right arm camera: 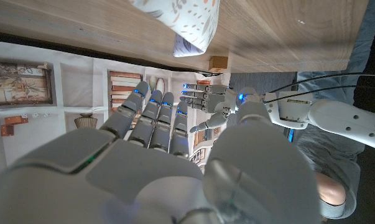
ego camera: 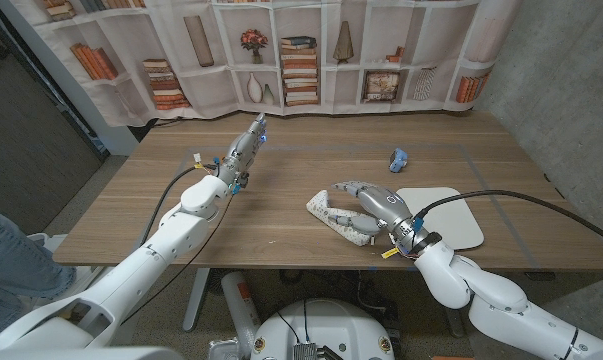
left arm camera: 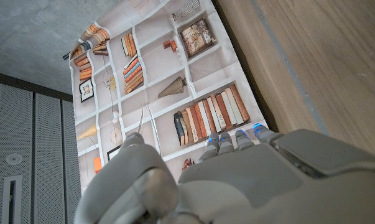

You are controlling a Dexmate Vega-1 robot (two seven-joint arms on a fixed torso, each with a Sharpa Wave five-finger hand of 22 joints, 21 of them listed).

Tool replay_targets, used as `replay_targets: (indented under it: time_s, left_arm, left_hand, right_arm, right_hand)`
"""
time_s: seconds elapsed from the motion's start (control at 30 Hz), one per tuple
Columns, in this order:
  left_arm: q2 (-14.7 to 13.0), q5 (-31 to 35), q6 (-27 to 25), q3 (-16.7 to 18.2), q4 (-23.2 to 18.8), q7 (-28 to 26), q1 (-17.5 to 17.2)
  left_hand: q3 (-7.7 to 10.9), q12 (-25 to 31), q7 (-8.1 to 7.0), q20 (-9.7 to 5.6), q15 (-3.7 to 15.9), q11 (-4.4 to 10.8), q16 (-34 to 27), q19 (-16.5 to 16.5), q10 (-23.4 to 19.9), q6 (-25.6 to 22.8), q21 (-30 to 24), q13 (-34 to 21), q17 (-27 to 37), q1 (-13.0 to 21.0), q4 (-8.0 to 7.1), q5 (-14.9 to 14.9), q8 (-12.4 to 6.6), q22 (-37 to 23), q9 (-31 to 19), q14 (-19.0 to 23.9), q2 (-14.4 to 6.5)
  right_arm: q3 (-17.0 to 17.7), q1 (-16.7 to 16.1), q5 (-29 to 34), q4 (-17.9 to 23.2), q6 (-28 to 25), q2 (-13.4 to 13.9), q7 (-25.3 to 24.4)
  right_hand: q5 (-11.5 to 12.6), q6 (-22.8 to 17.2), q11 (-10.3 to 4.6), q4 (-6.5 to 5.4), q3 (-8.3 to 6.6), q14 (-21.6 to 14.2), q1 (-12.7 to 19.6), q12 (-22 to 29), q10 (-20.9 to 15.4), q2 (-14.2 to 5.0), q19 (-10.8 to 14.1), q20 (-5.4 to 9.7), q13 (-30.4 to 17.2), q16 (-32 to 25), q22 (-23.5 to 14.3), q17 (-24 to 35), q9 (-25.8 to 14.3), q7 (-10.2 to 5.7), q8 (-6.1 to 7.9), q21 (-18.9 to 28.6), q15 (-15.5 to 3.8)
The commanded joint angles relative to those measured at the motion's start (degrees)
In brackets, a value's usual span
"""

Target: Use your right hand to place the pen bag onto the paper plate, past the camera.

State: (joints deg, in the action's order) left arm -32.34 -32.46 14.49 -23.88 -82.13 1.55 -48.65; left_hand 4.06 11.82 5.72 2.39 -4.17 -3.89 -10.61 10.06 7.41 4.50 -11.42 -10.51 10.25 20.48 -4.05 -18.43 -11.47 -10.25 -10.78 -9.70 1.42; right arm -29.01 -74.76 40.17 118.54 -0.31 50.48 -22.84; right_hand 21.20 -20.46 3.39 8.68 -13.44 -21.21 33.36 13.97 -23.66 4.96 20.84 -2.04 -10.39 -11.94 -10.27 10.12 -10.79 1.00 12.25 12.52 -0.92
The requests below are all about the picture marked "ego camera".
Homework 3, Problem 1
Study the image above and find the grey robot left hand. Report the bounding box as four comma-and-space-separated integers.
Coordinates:
215, 112, 269, 194

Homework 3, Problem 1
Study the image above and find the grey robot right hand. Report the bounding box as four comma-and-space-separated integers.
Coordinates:
327, 180, 435, 256

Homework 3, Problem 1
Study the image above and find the white patterned cloth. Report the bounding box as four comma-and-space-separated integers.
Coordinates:
305, 189, 379, 248

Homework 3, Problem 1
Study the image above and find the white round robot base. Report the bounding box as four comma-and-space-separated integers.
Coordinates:
250, 298, 396, 360

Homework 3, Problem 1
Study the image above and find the white paper plate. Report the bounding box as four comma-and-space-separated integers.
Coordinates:
395, 186, 485, 251

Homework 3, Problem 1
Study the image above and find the printed bookshelf backdrop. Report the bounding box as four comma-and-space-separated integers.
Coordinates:
8, 0, 525, 128

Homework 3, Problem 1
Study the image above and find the grey table leg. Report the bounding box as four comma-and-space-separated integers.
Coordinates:
443, 304, 466, 339
182, 268, 212, 333

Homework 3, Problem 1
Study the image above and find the white roll with orange label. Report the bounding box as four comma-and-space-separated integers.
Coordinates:
220, 270, 262, 346

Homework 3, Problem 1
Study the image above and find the foil tray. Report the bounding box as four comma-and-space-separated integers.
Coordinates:
208, 337, 255, 360

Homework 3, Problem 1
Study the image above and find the person's leg in jeans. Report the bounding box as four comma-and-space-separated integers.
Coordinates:
0, 199, 77, 339

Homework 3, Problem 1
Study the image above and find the small blue toy camera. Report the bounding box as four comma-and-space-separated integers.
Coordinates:
388, 147, 409, 174

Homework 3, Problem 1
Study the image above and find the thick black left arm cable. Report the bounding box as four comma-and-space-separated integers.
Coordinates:
141, 164, 220, 249

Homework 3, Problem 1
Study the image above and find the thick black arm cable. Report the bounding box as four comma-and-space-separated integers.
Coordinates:
141, 164, 220, 249
413, 189, 603, 249

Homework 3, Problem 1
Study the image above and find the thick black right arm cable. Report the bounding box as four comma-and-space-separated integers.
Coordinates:
413, 189, 603, 249

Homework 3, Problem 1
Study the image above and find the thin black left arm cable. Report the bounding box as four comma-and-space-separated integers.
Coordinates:
122, 194, 235, 325

